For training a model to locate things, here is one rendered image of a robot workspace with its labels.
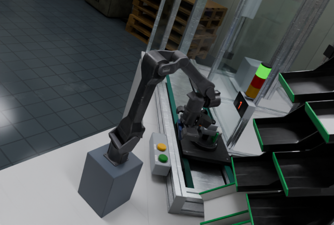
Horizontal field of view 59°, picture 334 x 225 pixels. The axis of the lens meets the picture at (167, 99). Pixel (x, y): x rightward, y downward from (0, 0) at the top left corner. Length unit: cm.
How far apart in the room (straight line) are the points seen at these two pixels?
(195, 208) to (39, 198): 57
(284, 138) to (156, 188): 60
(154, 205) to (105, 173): 30
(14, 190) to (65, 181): 18
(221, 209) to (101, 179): 42
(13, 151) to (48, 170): 133
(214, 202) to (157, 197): 26
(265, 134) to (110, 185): 51
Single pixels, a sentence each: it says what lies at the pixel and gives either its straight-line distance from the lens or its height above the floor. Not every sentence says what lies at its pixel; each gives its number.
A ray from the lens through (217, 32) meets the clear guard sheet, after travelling 245.
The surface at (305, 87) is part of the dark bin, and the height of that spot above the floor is 153.
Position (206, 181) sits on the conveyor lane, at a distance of 134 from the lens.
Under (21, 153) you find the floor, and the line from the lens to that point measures 256.
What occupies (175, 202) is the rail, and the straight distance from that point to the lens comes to 118.
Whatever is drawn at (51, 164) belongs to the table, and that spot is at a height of 86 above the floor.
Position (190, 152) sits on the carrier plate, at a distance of 135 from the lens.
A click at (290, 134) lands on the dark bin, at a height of 139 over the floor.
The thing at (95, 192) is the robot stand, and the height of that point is 94.
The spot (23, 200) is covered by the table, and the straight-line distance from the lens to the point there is 116.
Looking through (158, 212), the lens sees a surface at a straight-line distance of 121.
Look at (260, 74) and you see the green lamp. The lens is 132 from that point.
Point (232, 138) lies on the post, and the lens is 148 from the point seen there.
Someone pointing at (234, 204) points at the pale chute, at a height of 107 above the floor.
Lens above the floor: 177
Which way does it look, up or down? 29 degrees down
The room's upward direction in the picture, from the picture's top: 21 degrees clockwise
